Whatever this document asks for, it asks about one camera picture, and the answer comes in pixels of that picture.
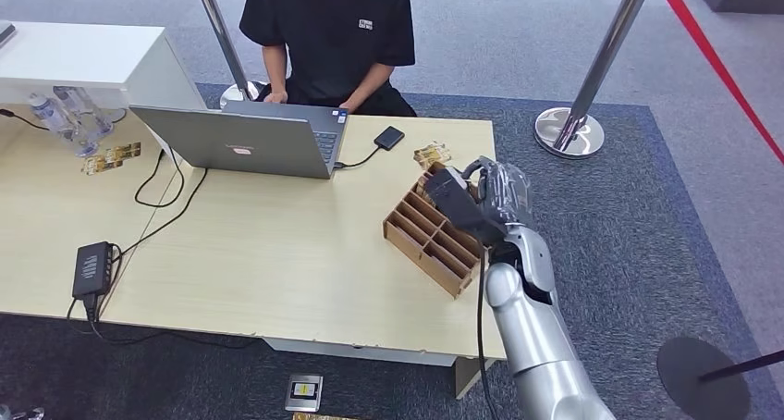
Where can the person's right hand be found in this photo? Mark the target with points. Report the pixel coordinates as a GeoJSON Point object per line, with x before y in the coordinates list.
{"type": "Point", "coordinates": [275, 96]}

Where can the person's left hand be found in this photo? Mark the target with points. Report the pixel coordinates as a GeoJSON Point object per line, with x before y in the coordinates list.
{"type": "Point", "coordinates": [347, 106]}

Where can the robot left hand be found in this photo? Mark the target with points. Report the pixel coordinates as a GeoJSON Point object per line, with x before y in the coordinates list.
{"type": "Point", "coordinates": [21, 415]}

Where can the wooden card holder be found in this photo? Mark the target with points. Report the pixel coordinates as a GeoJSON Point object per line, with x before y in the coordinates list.
{"type": "Point", "coordinates": [429, 245]}

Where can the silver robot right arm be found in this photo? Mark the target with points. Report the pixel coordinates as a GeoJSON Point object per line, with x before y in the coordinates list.
{"type": "Point", "coordinates": [533, 331]}

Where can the person's left forearm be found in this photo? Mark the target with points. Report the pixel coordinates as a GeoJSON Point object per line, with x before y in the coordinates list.
{"type": "Point", "coordinates": [370, 83]}

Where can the person's right forearm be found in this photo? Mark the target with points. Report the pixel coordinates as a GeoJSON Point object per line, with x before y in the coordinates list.
{"type": "Point", "coordinates": [274, 68]}

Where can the person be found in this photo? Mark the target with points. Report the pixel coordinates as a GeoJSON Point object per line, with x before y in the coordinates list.
{"type": "Point", "coordinates": [331, 43]}

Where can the gold patterned card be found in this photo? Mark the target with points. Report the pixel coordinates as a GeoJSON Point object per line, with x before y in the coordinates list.
{"type": "Point", "coordinates": [101, 165]}
{"type": "Point", "coordinates": [432, 154]}
{"type": "Point", "coordinates": [124, 151]}
{"type": "Point", "coordinates": [422, 189]}
{"type": "Point", "coordinates": [318, 417]}

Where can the grey card reader device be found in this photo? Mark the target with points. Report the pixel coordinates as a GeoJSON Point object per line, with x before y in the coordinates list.
{"type": "Point", "coordinates": [304, 393]}

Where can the black external drive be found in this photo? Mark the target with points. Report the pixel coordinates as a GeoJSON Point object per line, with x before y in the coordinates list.
{"type": "Point", "coordinates": [389, 138]}

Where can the grey laptop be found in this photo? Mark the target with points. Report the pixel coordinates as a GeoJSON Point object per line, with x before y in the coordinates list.
{"type": "Point", "coordinates": [245, 144]}

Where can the black power adapter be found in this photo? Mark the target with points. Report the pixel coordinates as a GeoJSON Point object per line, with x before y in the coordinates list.
{"type": "Point", "coordinates": [92, 270]}

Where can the white cabinet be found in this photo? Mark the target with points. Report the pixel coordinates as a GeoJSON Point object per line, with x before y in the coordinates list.
{"type": "Point", "coordinates": [92, 55]}

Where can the clear plastic water bottle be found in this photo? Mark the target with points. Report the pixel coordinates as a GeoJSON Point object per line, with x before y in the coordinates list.
{"type": "Point", "coordinates": [86, 106]}
{"type": "Point", "coordinates": [55, 120]}

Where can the grey flat device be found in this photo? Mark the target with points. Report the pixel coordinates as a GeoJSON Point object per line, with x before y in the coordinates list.
{"type": "Point", "coordinates": [5, 32]}

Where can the white desk underframe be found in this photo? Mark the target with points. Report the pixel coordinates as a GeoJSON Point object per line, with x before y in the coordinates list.
{"type": "Point", "coordinates": [468, 374]}

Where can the dark blue rug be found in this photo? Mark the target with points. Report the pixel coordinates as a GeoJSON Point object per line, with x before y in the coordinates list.
{"type": "Point", "coordinates": [612, 252]}

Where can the red barrier belt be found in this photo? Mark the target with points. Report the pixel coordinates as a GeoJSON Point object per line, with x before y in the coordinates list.
{"type": "Point", "coordinates": [716, 68]}

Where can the black stanchion base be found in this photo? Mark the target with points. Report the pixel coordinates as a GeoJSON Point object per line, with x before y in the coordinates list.
{"type": "Point", "coordinates": [704, 380]}

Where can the chrome stanchion post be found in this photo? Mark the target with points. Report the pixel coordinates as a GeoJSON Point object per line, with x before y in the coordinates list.
{"type": "Point", "coordinates": [603, 62]}
{"type": "Point", "coordinates": [224, 37]}

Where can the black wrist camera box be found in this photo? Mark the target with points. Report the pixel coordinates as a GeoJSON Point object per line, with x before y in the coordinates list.
{"type": "Point", "coordinates": [462, 206]}

